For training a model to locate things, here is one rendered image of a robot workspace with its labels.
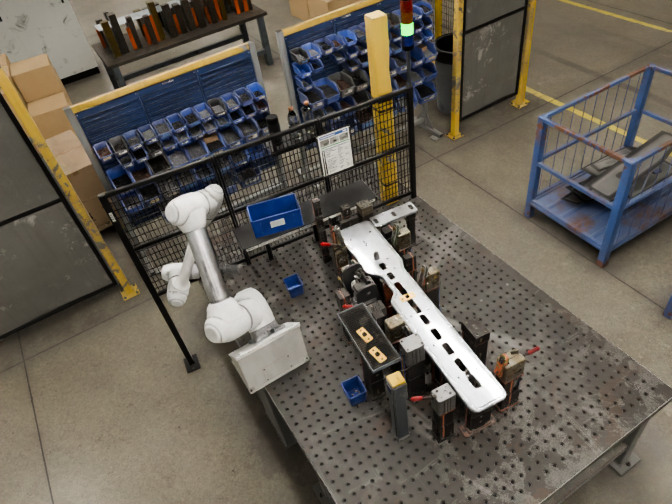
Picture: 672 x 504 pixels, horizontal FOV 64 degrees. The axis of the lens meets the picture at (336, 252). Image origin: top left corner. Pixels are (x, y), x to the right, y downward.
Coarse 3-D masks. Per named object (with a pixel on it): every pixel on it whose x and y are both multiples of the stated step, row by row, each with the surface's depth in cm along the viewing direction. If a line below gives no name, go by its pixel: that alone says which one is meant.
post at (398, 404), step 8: (392, 392) 227; (400, 392) 228; (392, 400) 233; (400, 400) 233; (392, 408) 241; (400, 408) 238; (392, 416) 248; (400, 416) 243; (392, 424) 255; (400, 424) 247; (392, 432) 258; (400, 432) 252; (408, 432) 255; (400, 440) 255
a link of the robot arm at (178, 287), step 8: (208, 224) 284; (192, 256) 288; (184, 264) 288; (192, 264) 290; (184, 272) 289; (176, 280) 292; (184, 280) 290; (168, 288) 294; (176, 288) 291; (184, 288) 293; (168, 296) 292; (176, 296) 290; (184, 296) 293; (176, 304) 293
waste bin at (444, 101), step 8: (440, 40) 567; (448, 40) 571; (440, 48) 570; (448, 48) 576; (440, 56) 546; (448, 56) 540; (440, 64) 555; (448, 64) 548; (440, 72) 562; (448, 72) 554; (440, 80) 568; (448, 80) 561; (440, 88) 575; (448, 88) 568; (440, 96) 583; (448, 96) 574; (440, 104) 590; (448, 104) 581; (448, 112) 588
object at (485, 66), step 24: (456, 0) 464; (480, 0) 478; (504, 0) 494; (528, 0) 511; (456, 24) 477; (480, 24) 494; (504, 24) 511; (528, 24) 524; (456, 48) 492; (480, 48) 512; (504, 48) 530; (528, 48) 543; (456, 72) 507; (480, 72) 529; (504, 72) 549; (456, 96) 525; (480, 96) 548; (456, 120) 544
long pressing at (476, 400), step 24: (360, 240) 315; (384, 240) 313; (408, 288) 283; (408, 312) 272; (432, 312) 270; (432, 336) 259; (456, 336) 258; (432, 360) 251; (480, 360) 247; (456, 384) 239; (480, 384) 238; (480, 408) 230
